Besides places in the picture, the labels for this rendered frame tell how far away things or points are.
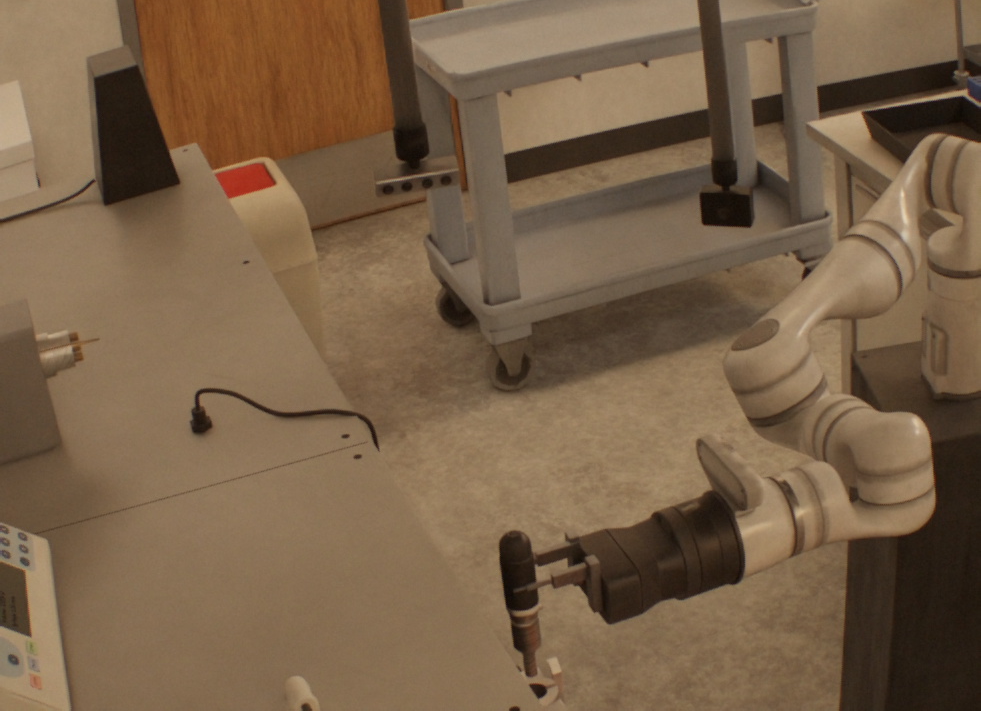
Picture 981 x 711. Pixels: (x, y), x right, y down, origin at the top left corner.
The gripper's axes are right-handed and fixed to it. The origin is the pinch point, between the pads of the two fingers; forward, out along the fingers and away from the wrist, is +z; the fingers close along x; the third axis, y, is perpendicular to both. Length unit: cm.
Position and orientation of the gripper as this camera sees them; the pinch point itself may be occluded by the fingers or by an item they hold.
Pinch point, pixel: (508, 581)
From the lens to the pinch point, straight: 129.2
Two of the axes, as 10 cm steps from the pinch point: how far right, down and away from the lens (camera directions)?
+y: 1.1, 8.7, 4.8
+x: -3.5, -4.2, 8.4
